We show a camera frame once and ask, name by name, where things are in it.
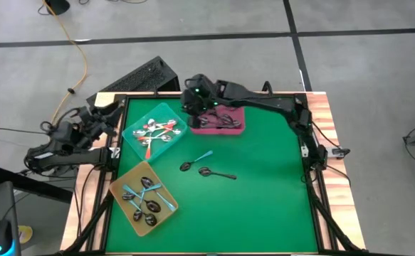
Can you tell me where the yellow round sticker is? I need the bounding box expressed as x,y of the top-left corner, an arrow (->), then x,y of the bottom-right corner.
17,225 -> 33,245

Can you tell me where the teal translucent plastic bin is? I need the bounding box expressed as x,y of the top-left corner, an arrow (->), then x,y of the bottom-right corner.
120,102 -> 188,164

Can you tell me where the black table frame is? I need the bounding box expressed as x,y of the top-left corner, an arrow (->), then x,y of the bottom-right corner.
98,92 -> 325,255

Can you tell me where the black computer case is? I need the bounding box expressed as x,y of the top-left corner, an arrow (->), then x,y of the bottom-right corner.
85,55 -> 182,110

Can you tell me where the large foreground steel spoon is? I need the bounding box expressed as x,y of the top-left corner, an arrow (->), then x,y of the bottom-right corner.
199,120 -> 229,129

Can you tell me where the silver spoon orange handle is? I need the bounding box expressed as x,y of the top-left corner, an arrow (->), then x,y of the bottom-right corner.
150,120 -> 182,137
140,124 -> 174,147
137,122 -> 177,140
137,131 -> 173,142
132,119 -> 178,139
145,118 -> 157,160

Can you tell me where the black frame strut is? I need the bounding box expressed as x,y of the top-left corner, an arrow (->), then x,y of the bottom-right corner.
61,191 -> 115,256
306,177 -> 363,254

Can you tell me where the black round stand base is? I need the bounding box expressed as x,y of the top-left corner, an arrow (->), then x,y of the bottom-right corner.
44,0 -> 71,16

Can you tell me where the pink plastic bin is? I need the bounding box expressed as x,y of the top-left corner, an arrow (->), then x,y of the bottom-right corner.
189,105 -> 246,136

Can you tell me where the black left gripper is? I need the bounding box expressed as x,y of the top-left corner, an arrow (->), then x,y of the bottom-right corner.
78,100 -> 125,139

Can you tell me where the black spoon blue handle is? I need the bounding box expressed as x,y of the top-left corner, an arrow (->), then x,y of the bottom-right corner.
132,191 -> 147,223
179,149 -> 214,172
122,184 -> 162,201
122,183 -> 162,213
140,176 -> 177,212
128,198 -> 158,227

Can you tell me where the green table mat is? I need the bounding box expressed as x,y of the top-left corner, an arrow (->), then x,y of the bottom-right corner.
105,97 -> 319,254

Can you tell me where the amber translucent plastic bin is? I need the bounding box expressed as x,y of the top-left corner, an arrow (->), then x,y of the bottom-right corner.
108,160 -> 179,238

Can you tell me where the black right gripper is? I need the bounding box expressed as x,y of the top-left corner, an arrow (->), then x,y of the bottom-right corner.
180,73 -> 226,129

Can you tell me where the yellow floor cable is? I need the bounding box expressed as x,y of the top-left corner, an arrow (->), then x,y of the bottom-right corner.
43,0 -> 88,124

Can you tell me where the thin black cable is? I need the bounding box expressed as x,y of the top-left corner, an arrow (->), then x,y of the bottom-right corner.
0,126 -> 48,135

